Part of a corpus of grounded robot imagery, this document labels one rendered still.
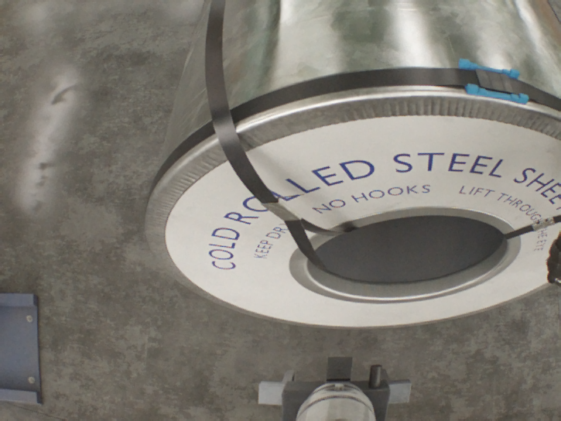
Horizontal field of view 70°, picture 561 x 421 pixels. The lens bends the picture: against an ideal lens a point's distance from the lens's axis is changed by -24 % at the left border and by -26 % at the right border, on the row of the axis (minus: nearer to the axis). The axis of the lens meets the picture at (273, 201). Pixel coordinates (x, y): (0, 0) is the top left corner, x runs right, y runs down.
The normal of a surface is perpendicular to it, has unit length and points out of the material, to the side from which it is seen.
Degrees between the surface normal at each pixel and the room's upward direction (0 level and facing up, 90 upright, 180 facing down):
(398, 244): 6
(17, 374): 0
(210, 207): 90
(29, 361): 0
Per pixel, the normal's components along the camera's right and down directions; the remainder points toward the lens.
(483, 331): 0.02, -0.47
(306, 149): -0.06, 0.88
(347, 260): 0.54, -0.37
